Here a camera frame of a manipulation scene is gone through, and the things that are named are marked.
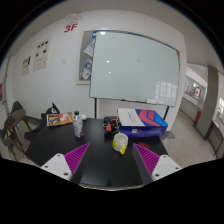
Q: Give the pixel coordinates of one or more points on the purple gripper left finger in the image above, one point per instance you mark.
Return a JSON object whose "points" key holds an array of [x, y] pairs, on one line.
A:
{"points": [[65, 166]]}

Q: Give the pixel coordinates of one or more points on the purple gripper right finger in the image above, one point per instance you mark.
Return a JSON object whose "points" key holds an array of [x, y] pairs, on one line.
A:
{"points": [[151, 166]]}

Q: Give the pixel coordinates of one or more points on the clear plastic water bottle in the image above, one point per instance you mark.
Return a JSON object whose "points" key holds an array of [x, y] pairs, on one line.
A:
{"points": [[78, 124]]}

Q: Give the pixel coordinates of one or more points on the red round lid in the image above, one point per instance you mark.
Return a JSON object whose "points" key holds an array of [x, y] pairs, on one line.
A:
{"points": [[143, 145]]}

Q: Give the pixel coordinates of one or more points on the white yellow mug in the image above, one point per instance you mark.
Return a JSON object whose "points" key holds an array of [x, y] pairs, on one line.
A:
{"points": [[120, 142]]}

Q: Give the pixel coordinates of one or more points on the blue white cardboard box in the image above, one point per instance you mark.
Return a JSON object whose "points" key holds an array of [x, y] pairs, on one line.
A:
{"points": [[141, 122]]}

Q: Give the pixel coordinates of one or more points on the colourful picture book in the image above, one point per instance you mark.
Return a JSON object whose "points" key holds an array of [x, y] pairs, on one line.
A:
{"points": [[59, 119]]}

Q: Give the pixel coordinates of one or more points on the black red tool pile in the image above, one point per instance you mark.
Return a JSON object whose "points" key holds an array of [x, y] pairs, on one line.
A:
{"points": [[111, 124]]}

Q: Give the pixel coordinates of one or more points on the black pirate hat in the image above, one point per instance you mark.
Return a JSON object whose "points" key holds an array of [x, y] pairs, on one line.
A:
{"points": [[53, 110]]}

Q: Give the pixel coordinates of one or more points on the wooden brown chair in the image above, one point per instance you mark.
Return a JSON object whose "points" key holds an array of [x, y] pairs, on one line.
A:
{"points": [[10, 126]]}

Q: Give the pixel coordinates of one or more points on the large white whiteboard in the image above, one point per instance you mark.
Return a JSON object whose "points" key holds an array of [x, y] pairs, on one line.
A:
{"points": [[134, 68]]}

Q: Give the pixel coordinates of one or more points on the grey pin notice board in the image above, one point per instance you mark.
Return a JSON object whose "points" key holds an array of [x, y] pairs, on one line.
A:
{"points": [[84, 67]]}

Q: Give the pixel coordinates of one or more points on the white wall poster small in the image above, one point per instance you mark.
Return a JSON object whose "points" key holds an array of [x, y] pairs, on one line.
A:
{"points": [[25, 65]]}

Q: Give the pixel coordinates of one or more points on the white wall poster large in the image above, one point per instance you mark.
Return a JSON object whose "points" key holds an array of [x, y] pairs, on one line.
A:
{"points": [[41, 54]]}

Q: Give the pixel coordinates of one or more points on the red 3F wall sign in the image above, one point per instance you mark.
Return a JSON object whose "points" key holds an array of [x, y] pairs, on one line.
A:
{"points": [[70, 28]]}

